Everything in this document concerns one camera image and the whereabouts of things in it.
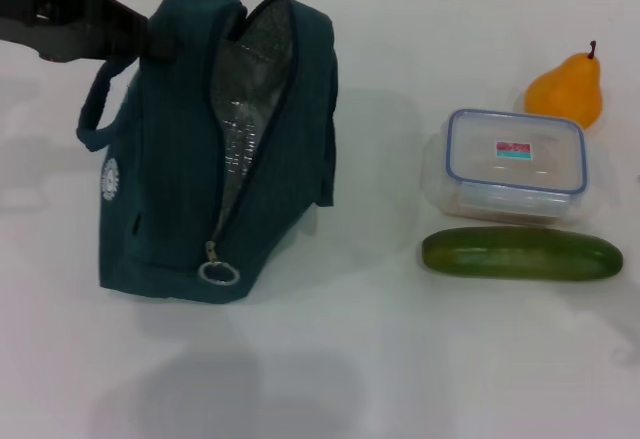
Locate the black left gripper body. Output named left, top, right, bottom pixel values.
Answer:
left=0, top=0, right=110, bottom=64

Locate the dark teal insulated lunch bag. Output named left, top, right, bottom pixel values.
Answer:
left=75, top=0, right=337, bottom=306

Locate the yellow orange pear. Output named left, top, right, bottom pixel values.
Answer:
left=523, top=40, right=605, bottom=130

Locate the green cucumber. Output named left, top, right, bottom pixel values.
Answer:
left=421, top=226, right=625, bottom=283

